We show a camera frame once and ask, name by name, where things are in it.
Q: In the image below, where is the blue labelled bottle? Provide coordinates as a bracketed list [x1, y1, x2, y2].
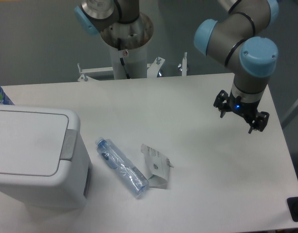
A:
[0, 86, 14, 105]

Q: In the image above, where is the crumpled white paper carton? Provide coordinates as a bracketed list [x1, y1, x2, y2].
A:
[141, 144, 174, 189]

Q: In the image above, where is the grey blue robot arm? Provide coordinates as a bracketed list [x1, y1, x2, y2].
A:
[74, 0, 279, 132]

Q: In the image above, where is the white metal frame bracket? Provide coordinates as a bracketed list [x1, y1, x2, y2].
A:
[77, 57, 165, 82]

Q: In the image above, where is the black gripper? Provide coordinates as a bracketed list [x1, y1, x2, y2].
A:
[213, 90, 269, 134]

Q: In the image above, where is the crushed clear plastic bottle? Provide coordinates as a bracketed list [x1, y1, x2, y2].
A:
[95, 137, 149, 197]

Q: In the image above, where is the black table clamp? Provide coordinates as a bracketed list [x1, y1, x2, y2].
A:
[287, 197, 298, 222]

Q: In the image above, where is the white frame bar right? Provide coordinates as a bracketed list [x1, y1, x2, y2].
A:
[281, 98, 298, 129]

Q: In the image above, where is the white metal post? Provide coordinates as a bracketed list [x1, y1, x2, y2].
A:
[178, 52, 188, 76]

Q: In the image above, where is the white plastic trash can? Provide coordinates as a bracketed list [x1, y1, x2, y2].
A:
[0, 105, 92, 209]

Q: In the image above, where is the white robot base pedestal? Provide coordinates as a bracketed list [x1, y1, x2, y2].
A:
[100, 13, 154, 80]

